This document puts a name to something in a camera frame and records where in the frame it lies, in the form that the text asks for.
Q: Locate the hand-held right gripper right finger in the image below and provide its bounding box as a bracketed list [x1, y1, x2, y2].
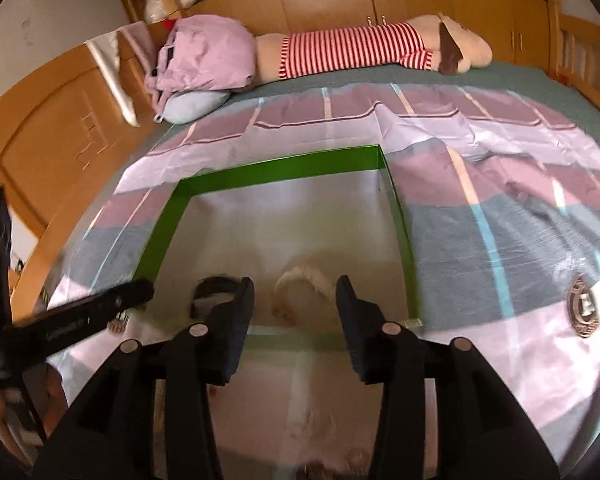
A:
[336, 275, 561, 480]

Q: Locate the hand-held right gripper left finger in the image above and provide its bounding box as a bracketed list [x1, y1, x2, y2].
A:
[32, 276, 255, 480]

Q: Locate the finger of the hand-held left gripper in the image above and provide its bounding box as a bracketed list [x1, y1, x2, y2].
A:
[5, 280, 154, 367]

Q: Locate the black wristwatch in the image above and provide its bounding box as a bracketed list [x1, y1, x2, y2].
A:
[191, 275, 243, 318]

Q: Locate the white bead bracelet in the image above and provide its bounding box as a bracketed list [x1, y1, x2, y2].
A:
[271, 265, 341, 331]

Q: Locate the green cardboard box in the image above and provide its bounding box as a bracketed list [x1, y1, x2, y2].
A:
[130, 144, 423, 333]

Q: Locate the wooden headboard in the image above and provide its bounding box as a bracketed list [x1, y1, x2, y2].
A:
[0, 25, 166, 311]

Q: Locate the pink and grey checked blanket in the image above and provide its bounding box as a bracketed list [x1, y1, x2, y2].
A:
[45, 82, 600, 480]

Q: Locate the white hanging cloth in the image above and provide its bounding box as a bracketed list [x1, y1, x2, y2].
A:
[85, 30, 141, 128]

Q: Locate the pale blue pillow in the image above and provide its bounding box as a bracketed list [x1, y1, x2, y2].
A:
[161, 89, 231, 125]

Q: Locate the pale pink hanging cloth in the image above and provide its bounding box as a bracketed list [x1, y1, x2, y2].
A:
[120, 22, 158, 76]

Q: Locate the pink jacket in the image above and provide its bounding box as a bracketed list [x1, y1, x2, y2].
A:
[144, 14, 257, 111]

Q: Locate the plush toy in striped shirt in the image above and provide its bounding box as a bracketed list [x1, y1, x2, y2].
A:
[252, 12, 495, 83]

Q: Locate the grey-green bed sheet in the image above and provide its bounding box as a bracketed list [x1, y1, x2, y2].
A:
[220, 60, 600, 131]

